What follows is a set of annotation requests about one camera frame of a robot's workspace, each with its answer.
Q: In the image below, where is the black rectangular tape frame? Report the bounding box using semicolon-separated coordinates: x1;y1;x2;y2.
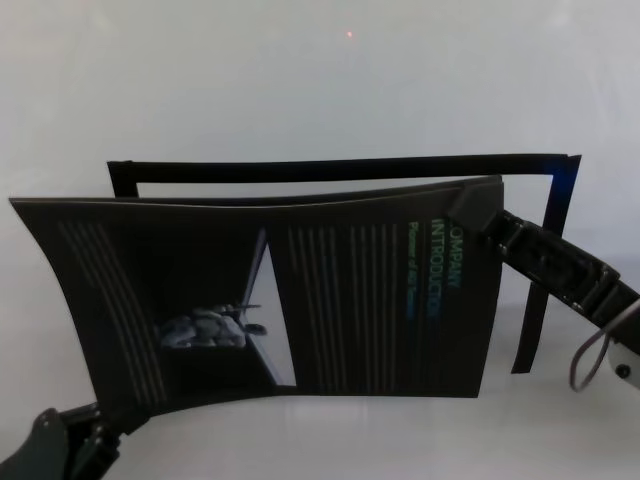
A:
106;153;583;375

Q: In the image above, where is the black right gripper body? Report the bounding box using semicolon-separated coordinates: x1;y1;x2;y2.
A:
504;222;621;329

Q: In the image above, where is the black company introduction poster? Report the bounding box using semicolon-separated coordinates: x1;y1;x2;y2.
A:
8;174;504;416

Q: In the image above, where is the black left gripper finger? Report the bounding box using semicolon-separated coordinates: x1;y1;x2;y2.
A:
62;401;149;441
82;437;121;469

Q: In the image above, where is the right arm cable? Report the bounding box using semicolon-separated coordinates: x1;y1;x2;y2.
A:
569;302;640;392

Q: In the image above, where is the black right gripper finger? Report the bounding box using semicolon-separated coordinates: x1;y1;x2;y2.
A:
447;182;531;256

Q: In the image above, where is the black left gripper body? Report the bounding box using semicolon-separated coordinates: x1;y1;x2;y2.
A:
0;407;101;480

